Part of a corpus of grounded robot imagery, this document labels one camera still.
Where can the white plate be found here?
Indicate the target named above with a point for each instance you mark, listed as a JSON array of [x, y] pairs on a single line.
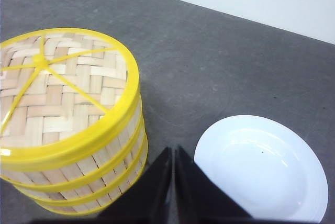
[[265, 167]]

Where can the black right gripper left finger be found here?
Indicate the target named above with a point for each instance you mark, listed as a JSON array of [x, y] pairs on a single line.
[[148, 200]]

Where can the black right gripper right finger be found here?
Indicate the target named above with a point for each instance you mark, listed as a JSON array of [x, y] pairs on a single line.
[[198, 199]]

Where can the woven bamboo steamer lid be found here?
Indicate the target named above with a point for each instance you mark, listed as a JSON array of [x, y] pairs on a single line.
[[65, 93]]

